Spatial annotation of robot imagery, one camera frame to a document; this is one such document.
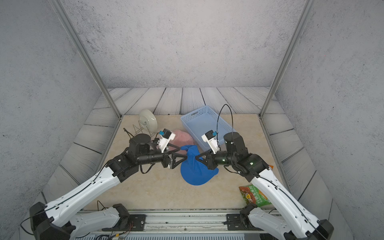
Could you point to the blue baseball cap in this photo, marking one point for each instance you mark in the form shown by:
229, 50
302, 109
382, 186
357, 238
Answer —
194, 172

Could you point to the light blue plastic basket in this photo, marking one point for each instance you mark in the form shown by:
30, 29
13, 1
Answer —
202, 120

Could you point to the left frame post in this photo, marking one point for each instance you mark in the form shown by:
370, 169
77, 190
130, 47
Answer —
72, 33

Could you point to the right frame post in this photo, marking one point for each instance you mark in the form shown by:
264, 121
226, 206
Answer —
288, 54

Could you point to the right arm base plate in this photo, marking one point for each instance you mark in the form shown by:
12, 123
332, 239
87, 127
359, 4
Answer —
239, 222

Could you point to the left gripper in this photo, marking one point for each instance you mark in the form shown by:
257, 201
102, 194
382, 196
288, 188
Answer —
173, 155

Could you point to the wire plate rack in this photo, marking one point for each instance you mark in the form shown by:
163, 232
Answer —
139, 130

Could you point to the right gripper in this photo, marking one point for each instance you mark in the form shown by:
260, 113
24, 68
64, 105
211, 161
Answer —
210, 162

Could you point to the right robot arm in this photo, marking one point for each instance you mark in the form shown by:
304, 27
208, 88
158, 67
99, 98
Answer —
296, 223

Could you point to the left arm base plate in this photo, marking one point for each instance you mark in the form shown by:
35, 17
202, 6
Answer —
136, 222

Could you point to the frame post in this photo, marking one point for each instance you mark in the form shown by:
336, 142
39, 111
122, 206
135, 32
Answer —
288, 54
72, 33

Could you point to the aluminium mounting rail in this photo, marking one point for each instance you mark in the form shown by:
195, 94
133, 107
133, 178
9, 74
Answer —
186, 222

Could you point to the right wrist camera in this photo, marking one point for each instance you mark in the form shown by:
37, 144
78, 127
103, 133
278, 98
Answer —
211, 138

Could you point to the pink baseball cap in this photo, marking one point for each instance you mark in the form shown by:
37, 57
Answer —
182, 139

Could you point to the green snack bag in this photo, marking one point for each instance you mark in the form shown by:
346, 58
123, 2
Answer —
252, 195

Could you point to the white plate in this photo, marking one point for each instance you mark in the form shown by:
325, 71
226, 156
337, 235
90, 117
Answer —
148, 120

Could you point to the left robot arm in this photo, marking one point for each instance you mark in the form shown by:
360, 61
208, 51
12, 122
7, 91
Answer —
142, 150

